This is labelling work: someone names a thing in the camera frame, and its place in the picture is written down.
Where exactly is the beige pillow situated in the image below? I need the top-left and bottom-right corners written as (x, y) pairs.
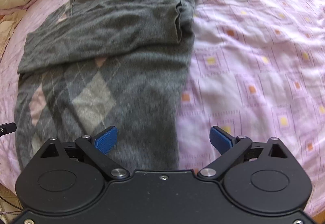
top-left (0, 10), bottom-right (26, 59)

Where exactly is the pink patterned bed sheet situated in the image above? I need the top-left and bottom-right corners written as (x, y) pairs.
top-left (1, 0), bottom-right (324, 216)

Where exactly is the grey argyle knit sweater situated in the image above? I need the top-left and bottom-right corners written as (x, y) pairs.
top-left (14, 0), bottom-right (196, 170)

